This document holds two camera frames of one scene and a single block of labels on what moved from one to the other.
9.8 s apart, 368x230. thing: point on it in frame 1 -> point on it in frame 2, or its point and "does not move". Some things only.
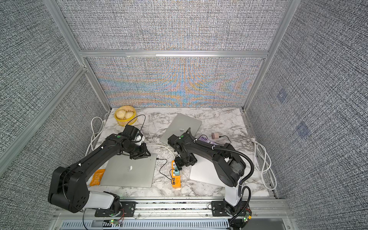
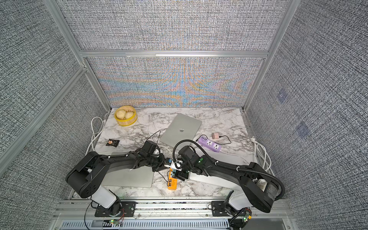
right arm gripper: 191,161 -> 179,175
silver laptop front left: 121,170 does not move
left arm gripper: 143,153 -> 160,167
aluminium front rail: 181,214 does not move
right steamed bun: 129,114 does not move
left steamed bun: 120,114 does not move
